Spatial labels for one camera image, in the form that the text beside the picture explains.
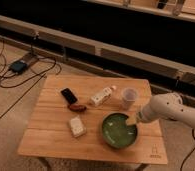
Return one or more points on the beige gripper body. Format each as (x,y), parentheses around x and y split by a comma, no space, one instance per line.
(132,120)

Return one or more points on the green ceramic bowl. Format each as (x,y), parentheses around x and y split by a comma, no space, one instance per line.
(116,133)

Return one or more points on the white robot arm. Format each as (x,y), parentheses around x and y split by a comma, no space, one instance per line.
(168,105)

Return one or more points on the clear plastic cup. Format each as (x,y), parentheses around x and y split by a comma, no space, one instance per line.
(129,96)

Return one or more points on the white milk carton bottle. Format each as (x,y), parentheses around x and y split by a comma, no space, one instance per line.
(101,96)

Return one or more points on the white sponge block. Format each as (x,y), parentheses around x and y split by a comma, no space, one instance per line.
(77,127)

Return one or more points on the wooden folding table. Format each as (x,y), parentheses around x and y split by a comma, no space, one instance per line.
(48,133)

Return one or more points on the brown oblong snack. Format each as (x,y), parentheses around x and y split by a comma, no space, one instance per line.
(77,108)

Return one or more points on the black smartphone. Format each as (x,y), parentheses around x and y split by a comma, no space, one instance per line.
(69,96)

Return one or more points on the black power adapter box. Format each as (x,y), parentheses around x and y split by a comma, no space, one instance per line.
(18,67)

